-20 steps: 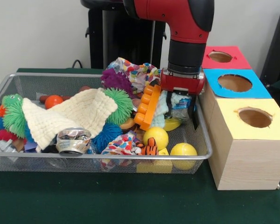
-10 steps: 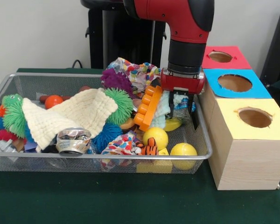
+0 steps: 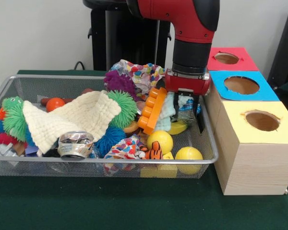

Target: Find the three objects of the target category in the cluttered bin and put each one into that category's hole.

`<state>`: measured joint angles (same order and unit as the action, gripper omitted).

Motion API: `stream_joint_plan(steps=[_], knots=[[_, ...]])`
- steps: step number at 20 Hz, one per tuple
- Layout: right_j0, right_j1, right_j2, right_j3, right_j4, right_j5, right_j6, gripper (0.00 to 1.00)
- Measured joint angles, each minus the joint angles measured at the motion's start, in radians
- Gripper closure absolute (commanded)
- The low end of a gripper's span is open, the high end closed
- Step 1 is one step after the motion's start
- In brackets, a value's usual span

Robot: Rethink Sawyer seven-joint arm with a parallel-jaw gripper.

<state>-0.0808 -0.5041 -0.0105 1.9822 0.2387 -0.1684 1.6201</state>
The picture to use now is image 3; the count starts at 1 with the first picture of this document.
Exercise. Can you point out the small orange ball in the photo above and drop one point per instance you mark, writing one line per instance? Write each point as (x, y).
(54, 104)

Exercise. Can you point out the green spiky caterpillar toy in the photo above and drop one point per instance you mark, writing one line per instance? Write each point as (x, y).
(12, 117)

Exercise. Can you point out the clear plastic bottle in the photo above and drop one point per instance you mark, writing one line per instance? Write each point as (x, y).
(187, 106)

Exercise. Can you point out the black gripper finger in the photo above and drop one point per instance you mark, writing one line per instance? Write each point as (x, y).
(196, 105)
(176, 105)

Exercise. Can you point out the green spiky rubber ball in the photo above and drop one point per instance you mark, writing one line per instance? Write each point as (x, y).
(124, 105)

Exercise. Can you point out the orange toy building brick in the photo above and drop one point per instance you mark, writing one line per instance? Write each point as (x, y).
(151, 112)

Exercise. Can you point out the yellow ball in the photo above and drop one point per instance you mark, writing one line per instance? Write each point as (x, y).
(188, 155)
(159, 140)

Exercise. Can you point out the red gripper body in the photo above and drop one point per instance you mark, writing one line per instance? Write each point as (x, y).
(187, 85)

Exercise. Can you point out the cream knitted cloth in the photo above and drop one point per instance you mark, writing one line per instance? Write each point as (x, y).
(69, 117)

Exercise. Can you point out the wooden box with three holes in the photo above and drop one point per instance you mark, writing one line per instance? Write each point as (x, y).
(254, 165)

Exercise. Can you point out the orange tiger plush toy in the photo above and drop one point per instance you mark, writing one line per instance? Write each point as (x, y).
(154, 151)

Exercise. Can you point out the crushed silver can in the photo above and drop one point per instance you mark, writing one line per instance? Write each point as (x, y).
(73, 146)

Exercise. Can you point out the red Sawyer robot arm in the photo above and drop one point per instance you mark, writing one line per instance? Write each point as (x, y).
(187, 21)

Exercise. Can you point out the light blue knitted cloth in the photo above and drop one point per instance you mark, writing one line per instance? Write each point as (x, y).
(165, 112)

